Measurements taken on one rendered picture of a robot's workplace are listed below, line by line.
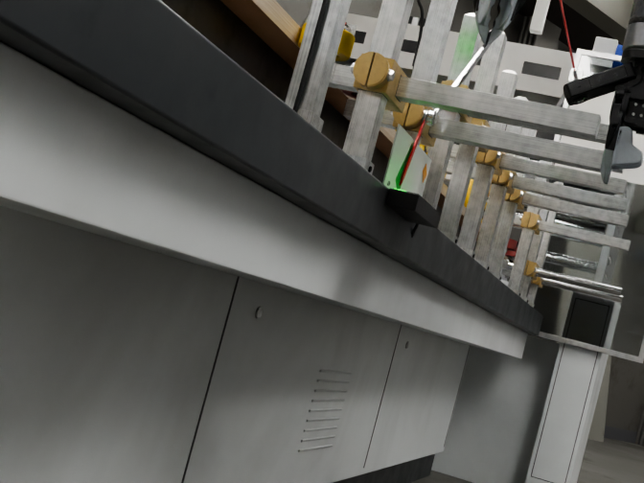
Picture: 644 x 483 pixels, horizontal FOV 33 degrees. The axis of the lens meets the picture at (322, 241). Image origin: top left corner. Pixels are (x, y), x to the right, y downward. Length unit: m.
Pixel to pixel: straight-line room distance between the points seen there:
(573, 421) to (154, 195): 3.37
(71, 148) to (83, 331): 0.54
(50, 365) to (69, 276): 0.11
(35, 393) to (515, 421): 3.25
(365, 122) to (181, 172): 0.54
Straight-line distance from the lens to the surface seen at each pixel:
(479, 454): 4.42
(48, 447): 1.38
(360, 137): 1.53
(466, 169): 2.26
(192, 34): 0.91
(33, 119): 0.81
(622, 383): 11.67
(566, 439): 4.26
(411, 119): 1.75
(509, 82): 2.55
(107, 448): 1.52
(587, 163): 1.77
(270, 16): 1.53
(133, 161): 0.95
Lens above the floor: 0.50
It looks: 4 degrees up
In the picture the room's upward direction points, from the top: 15 degrees clockwise
